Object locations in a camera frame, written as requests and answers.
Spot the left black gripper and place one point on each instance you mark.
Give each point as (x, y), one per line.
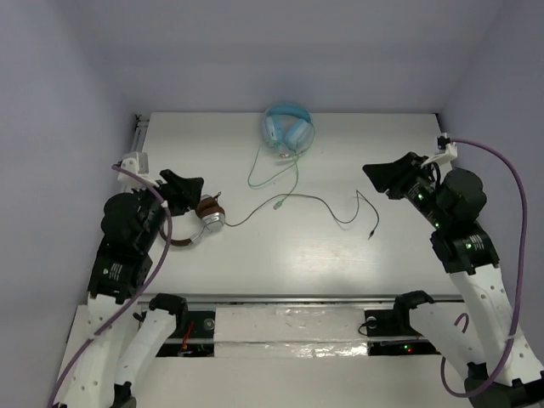
(171, 193)

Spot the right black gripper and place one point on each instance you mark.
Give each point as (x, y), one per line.
(395, 175)

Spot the brown silver headphones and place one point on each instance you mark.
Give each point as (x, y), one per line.
(212, 218)

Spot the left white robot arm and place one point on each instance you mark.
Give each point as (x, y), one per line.
(121, 343)

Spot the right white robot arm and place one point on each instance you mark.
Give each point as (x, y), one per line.
(500, 370)

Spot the light blue headphones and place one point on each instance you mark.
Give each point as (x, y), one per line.
(287, 128)

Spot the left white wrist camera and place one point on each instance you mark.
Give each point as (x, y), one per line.
(136, 163)

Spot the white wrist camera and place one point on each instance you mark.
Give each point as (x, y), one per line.
(447, 151)
(136, 163)

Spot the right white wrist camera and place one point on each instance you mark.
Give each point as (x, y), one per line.
(447, 151)

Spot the aluminium rail left side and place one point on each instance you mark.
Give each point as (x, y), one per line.
(140, 130)

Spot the aluminium rail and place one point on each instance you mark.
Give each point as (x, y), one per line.
(140, 130)
(237, 300)

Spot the aluminium rail front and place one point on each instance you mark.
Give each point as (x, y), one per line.
(237, 300)

